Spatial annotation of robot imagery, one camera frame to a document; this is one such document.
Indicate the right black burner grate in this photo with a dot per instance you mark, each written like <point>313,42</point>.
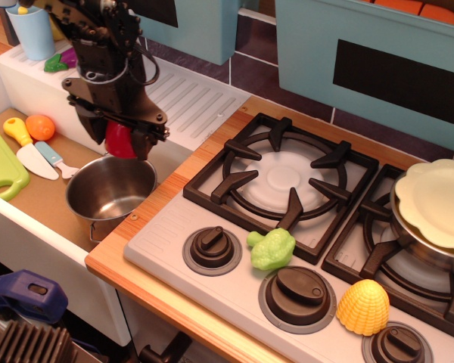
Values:
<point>367,248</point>

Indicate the orange toy fruit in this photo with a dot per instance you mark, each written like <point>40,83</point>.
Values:
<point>40,127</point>

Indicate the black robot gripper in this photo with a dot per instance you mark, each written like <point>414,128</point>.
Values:
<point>111,86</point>

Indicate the black burner grate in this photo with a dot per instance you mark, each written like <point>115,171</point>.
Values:
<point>367,248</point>
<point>275,175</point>

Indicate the teal cabinet left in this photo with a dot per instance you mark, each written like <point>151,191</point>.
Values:
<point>206,29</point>

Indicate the teal toy microwave cabinet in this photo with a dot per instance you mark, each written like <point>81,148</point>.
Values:
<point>385,65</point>

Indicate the yellow handled toy knife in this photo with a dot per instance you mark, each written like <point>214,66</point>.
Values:
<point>28,154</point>

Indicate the stainless steel pot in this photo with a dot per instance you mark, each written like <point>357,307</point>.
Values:
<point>105,191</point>

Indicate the black ribbed heat sink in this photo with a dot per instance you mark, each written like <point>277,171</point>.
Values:
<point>29,343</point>

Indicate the light blue plastic cup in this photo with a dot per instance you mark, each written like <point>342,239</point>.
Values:
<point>33,29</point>

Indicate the middle brown stove knob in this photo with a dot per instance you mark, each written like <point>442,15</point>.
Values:
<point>297,300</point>

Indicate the blue handled toy spatula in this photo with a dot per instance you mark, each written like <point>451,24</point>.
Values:
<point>55,159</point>

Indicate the dark oven door handle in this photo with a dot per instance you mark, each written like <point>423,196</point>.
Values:
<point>173,353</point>

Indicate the yellow toy lemon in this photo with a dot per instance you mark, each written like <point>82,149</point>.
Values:
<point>56,32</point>

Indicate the left black burner grate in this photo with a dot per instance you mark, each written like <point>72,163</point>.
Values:
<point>275,175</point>

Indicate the brown stove knob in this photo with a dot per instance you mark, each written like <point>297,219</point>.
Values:
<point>297,300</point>
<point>212,251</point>
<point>397,342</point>

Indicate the yellow toy corn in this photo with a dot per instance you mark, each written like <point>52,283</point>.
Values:
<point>364,308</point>

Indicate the right brown stove knob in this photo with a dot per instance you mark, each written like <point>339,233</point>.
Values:
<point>397,342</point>

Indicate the green toy cutting board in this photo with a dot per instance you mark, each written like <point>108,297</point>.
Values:
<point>13,175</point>

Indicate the green toy broccoli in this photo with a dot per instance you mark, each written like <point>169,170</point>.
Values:
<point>271,251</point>

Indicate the purple toy eggplant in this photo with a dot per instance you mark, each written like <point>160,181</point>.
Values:
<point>61,61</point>

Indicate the blue plastic clamp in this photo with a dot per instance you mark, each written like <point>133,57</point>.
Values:
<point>32,296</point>

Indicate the left brown stove knob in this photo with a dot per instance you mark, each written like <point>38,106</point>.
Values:
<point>212,251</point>

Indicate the pale yellow flower plate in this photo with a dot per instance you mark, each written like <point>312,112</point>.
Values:
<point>426,200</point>

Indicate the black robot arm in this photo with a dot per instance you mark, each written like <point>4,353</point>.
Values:
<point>100,22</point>

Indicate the steel pan on burner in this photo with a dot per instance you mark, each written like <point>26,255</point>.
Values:
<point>411,239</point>

